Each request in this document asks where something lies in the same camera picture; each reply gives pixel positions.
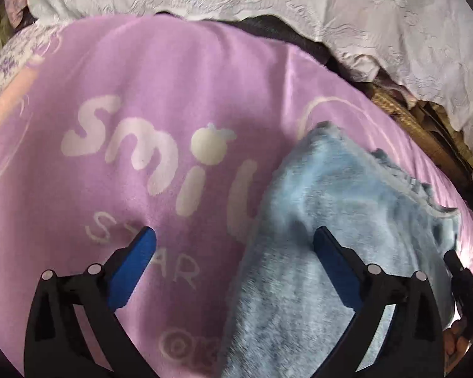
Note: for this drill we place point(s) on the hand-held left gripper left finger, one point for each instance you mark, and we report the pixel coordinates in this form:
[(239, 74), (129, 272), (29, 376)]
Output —
[(132, 269)]

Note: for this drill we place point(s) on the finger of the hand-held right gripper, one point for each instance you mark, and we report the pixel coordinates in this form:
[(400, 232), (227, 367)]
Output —
[(461, 275)]

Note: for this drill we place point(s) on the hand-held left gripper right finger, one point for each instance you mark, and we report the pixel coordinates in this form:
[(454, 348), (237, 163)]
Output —
[(335, 271)]

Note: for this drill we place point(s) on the blue fleece jacket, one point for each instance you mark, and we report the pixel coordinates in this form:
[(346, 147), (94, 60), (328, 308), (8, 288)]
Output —
[(331, 204)]

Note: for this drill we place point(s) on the person's right hand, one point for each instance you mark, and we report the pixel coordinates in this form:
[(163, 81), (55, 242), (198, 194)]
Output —
[(455, 338)]

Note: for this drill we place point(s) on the brown woven bamboo mat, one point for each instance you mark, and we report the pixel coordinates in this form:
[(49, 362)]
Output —
[(425, 134)]

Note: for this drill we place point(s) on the purple printed blanket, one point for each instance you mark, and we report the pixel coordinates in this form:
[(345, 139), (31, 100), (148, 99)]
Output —
[(142, 106)]

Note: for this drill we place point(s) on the pale lilac garment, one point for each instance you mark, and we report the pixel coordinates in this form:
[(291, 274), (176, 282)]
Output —
[(358, 65)]

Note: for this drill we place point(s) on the dark cloth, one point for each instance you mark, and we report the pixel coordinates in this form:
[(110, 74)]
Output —
[(283, 31)]

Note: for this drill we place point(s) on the floral bed sheet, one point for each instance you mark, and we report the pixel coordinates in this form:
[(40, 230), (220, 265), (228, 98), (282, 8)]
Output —
[(12, 55)]

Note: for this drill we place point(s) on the white lace cloth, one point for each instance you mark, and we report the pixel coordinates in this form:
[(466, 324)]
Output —
[(358, 8)]

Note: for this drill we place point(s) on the pink fabric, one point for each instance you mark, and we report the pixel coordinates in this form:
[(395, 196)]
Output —
[(15, 2)]

